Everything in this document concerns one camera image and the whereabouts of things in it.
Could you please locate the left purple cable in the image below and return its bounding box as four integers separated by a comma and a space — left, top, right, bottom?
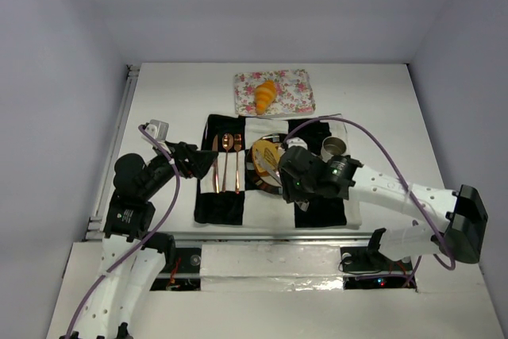
65, 124, 182, 339

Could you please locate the beige plate with dark rim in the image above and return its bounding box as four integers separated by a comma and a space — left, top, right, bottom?
245, 133, 287, 196

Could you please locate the silver foil covered panel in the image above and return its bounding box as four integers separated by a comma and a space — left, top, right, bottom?
199, 243, 344, 292

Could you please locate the purple cable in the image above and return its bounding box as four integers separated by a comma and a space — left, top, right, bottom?
283, 115, 456, 279
65, 124, 182, 339

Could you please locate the black white checkered placemat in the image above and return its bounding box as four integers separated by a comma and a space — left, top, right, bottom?
194, 114, 362, 231

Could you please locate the sliced bread loaf piece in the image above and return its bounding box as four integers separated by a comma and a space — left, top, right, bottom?
251, 139, 281, 176

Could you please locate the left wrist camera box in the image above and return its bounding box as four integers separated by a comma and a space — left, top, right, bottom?
144, 119, 169, 142

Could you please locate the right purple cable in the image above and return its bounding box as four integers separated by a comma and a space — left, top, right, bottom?
283, 115, 456, 279

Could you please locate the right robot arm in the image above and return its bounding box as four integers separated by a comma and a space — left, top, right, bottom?
279, 146, 488, 264

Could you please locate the floral rectangular tray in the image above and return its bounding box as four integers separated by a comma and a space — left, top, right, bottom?
233, 69, 316, 117

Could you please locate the metal cup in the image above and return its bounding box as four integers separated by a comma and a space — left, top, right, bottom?
321, 137, 348, 161

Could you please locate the aluminium rail frame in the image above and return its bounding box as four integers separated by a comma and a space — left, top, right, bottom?
83, 64, 461, 280

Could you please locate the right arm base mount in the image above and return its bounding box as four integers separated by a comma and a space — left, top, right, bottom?
338, 228, 417, 290

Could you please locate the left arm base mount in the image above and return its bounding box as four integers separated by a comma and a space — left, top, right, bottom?
131, 233, 202, 291

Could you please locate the copper spoon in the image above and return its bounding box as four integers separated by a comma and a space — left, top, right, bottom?
221, 133, 233, 192

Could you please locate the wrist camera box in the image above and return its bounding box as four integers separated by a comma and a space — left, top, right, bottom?
284, 137, 308, 150
144, 119, 169, 142

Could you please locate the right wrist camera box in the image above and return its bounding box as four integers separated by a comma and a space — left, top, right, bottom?
284, 137, 308, 150

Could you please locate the copper fork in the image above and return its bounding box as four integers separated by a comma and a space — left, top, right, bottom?
233, 133, 241, 195

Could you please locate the orange striped croissant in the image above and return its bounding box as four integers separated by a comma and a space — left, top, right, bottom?
255, 80, 277, 115

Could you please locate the copper knife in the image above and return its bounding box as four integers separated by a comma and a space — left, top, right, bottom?
212, 135, 220, 193

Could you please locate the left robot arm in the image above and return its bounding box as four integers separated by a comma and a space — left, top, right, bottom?
64, 142, 218, 338

